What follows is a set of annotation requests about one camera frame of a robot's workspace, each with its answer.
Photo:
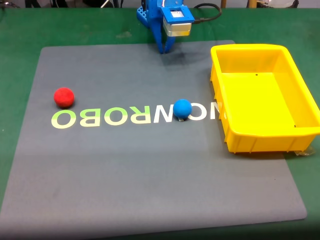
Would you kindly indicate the red felt ball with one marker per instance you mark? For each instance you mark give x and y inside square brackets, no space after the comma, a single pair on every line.
[64,97]

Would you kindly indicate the blue ball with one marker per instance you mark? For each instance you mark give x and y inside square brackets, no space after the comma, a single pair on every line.
[182,108]

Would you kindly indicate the yellow plastic bin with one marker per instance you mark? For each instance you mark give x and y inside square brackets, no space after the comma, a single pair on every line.
[257,100]

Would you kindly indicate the wooden furniture leg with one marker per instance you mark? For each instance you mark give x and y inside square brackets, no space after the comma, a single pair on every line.
[252,3]
[223,3]

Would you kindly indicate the small white tape piece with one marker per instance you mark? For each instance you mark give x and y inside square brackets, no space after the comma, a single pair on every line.
[181,120]

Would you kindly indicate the grey mat with printed letters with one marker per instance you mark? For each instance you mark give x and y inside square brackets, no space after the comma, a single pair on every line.
[125,162]

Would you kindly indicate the clear tape piece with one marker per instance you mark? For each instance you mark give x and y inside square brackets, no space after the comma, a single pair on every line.
[306,151]

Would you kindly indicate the silver camera with blue mount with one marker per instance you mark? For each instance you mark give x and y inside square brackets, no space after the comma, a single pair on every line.
[178,22]

